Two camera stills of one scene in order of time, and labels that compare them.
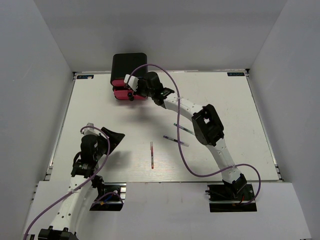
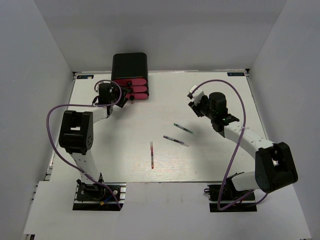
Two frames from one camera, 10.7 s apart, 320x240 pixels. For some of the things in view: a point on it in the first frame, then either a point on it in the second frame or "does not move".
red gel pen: x=151 y=147 does not move
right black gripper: x=140 y=83 → x=196 y=108
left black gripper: x=115 y=138 → x=121 y=102
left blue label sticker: x=85 y=76 does not move
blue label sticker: x=235 y=74 does not move
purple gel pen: x=182 y=143 does not move
